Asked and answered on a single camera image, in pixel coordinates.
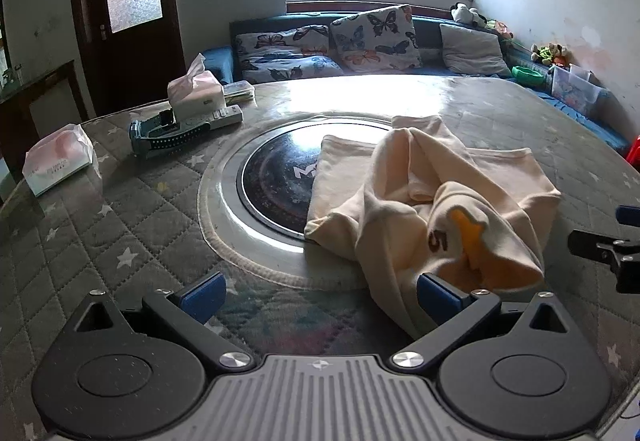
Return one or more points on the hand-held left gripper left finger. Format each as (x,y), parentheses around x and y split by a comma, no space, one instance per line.
(202,297)

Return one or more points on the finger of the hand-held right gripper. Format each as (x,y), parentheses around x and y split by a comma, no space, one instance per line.
(629,213)
(595,245)

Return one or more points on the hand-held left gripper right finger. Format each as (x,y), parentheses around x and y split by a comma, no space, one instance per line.
(440,297)

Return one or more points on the cream sweatshirt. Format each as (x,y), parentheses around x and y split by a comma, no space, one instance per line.
(400,181)

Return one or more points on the red plastic object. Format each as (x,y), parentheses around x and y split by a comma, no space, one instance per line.
(635,151)

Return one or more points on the clear plastic storage box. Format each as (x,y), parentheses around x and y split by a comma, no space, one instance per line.
(575,91)

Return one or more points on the round black induction cooktop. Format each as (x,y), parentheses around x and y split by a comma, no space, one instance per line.
(275,171)

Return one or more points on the blue and black device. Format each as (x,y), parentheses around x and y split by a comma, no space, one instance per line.
(160,138)

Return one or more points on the green bowl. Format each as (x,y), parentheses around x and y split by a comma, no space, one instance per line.
(527,75)

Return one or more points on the group of small plush toys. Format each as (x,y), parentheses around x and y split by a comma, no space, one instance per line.
(550,55)

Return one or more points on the white remote control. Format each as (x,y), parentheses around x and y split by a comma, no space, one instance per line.
(220,117)

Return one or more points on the pink soft tissue pack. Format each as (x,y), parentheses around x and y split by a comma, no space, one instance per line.
(60,161)

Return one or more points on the pink and white tissue box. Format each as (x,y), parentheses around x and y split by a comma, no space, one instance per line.
(197,91)

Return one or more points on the pink and green plush toy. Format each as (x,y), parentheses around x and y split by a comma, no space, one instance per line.
(501,29)

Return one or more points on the grey pillow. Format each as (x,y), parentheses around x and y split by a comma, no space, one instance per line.
(472,51)

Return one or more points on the folded butterfly print quilt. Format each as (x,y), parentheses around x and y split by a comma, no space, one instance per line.
(290,68)

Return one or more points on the panda plush toy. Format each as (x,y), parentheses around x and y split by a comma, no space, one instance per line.
(467,15)

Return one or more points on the blue sofa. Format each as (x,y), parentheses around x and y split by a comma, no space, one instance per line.
(430,33)

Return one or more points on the large butterfly print pillow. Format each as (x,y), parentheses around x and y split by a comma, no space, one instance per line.
(375,38)

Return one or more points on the long butterfly print pillow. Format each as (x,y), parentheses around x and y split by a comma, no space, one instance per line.
(280,41)

